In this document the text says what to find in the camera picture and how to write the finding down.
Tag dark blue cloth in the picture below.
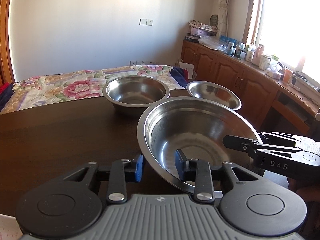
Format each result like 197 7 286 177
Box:
0 84 16 108

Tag medium steel bowl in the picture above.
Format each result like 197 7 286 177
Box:
102 76 171 117

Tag white power strip with cables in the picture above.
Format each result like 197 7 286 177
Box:
292 71 320 93

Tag row of low wall sockets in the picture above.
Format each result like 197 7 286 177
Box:
129 60 158 66

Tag person's right forearm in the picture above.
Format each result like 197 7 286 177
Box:
287 178 320 207

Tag large steel bowl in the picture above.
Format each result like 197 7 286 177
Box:
137 97 266 195

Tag floral bedspread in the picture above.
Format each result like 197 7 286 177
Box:
0 65 190 115

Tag wooden cabinet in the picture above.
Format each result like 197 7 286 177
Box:
180 40 320 145

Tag window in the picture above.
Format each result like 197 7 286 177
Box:
255 0 320 80

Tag pink container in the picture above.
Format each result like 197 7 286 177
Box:
253 44 265 65

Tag pink box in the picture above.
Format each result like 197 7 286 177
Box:
190 27 216 37

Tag row of blue boxes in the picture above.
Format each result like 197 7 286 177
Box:
219 35 238 44

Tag tissue box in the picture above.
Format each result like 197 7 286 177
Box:
265 65 283 79

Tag floral fabric pile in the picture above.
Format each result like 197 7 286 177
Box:
189 19 218 32

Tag white bottle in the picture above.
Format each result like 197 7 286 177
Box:
246 42 256 62

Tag small shallow steel bowl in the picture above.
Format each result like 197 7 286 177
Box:
186 81 242 112

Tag blue and red blanket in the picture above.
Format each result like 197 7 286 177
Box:
170 66 191 89

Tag clear plastic bags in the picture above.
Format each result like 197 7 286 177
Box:
199 35 229 52

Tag white jar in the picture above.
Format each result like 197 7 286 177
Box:
259 54 270 70

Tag patterned cream curtain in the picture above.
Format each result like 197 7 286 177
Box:
216 0 237 37

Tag white paper bag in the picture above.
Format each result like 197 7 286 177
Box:
178 60 195 79

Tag wooden louvered wardrobe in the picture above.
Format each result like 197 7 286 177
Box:
0 0 16 85

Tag orange container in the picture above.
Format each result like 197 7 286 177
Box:
282 69 293 83

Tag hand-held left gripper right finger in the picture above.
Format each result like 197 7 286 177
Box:
175 149 260 205

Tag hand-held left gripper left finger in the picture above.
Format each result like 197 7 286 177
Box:
60 154 146 205

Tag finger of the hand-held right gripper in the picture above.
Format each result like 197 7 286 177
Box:
260 131 320 146
222 135 304 153

